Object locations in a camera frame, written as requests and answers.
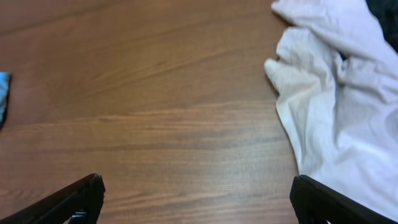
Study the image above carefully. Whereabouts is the dark patterned garment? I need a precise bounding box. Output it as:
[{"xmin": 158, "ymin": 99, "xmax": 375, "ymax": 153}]
[{"xmin": 366, "ymin": 0, "xmax": 397, "ymax": 51}]

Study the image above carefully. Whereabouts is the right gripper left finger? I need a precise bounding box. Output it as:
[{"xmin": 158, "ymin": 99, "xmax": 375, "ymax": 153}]
[{"xmin": 1, "ymin": 174, "xmax": 105, "ymax": 224}]

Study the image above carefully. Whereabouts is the light blue printed t-shirt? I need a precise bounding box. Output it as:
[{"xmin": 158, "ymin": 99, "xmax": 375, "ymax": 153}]
[{"xmin": 0, "ymin": 72, "xmax": 11, "ymax": 127}]

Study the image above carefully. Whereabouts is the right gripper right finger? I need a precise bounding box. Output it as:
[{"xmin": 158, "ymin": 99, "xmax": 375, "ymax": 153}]
[{"xmin": 289, "ymin": 175, "xmax": 397, "ymax": 224}]

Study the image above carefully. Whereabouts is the beige garment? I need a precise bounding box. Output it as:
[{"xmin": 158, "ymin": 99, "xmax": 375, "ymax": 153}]
[{"xmin": 264, "ymin": 0, "xmax": 397, "ymax": 220}]

